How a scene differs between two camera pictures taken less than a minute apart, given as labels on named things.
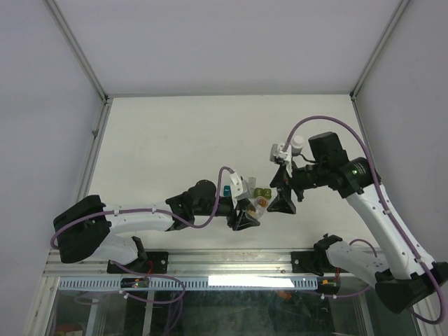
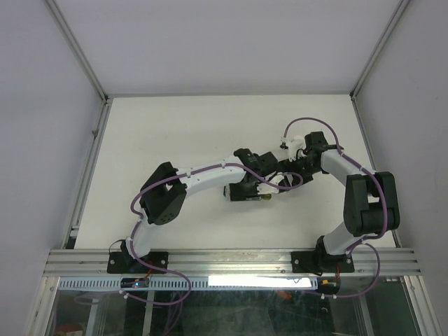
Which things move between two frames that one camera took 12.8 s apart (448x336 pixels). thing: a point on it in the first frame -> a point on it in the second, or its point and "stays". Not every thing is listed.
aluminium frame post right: [391, 26] stays
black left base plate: [154, 262] stays
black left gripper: [242, 220] -> [237, 195]
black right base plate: [313, 262] stays
